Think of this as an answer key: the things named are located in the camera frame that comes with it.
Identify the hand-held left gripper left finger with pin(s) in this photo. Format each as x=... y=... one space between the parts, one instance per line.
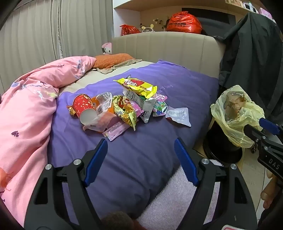
x=97 y=159

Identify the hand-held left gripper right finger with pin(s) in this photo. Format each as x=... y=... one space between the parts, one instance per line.
x=185 y=159

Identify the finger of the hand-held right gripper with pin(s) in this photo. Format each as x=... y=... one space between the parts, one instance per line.
x=269 y=126
x=254 y=132

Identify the yellow plastic bag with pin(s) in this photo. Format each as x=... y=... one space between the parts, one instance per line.
x=234 y=128

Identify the black trash bin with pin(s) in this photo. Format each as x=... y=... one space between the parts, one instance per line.
x=218 y=150

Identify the gold candy wrapper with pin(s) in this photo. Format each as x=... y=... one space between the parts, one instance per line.
x=71 y=110

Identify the green white milk carton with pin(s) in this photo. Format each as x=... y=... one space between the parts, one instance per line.
x=143 y=106

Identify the person's right hand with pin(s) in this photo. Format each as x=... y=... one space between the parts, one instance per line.
x=268 y=194

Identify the person's left hand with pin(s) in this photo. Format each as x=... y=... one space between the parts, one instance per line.
x=119 y=221

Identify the black caster wheel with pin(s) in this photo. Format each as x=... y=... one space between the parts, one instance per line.
x=254 y=150

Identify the long pink wrapper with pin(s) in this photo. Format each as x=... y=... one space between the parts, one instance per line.
x=115 y=130

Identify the translucent pink plastic film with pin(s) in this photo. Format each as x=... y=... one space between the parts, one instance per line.
x=99 y=123

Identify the purple blanket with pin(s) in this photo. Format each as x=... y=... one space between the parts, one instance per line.
x=132 y=154

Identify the clear plastic blister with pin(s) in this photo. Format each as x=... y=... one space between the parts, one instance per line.
x=179 y=115

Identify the pale pink fluffy towel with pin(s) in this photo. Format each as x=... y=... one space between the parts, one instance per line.
x=172 y=205

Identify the orange packet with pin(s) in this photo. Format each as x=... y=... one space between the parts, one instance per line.
x=108 y=109

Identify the red paper cup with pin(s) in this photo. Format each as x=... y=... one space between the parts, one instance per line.
x=83 y=106

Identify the yellow red crinkled packet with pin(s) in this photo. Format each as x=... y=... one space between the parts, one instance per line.
x=123 y=110

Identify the pink teal wrapper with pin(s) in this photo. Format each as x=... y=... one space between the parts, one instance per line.
x=160 y=106

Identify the clear labelled wrapper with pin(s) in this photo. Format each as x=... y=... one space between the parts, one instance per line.
x=104 y=99

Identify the dark jacket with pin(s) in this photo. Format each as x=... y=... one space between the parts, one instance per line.
x=249 y=55

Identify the pink pillow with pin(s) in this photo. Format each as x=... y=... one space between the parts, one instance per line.
x=28 y=123

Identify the beige bed sheet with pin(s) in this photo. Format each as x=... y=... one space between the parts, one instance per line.
x=92 y=77

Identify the yellow snack packet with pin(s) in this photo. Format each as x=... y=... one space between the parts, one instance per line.
x=137 y=86

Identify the orange pillow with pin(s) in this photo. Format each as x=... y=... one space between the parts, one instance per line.
x=110 y=59

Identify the beige padded headboard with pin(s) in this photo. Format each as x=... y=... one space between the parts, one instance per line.
x=176 y=48

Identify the pink plush toy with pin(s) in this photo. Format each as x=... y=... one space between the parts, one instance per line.
x=107 y=48

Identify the pink box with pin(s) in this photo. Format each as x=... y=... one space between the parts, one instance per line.
x=265 y=12

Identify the dark screen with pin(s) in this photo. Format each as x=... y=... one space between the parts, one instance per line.
x=214 y=22

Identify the small white device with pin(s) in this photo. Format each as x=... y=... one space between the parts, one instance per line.
x=251 y=6

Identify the cardboard box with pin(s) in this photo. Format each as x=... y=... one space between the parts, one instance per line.
x=234 y=2

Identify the large red plastic bag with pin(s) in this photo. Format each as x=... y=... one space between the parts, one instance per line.
x=183 y=23

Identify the small red plastic bag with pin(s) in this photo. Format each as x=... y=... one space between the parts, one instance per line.
x=129 y=30

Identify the yellow white toy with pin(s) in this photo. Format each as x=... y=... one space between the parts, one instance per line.
x=147 y=29

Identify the grey curtain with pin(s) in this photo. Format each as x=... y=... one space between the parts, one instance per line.
x=44 y=33

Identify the small white flowers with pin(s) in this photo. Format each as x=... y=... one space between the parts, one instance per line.
x=159 y=21

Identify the wooden shelf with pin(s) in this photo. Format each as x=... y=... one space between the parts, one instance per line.
x=154 y=3

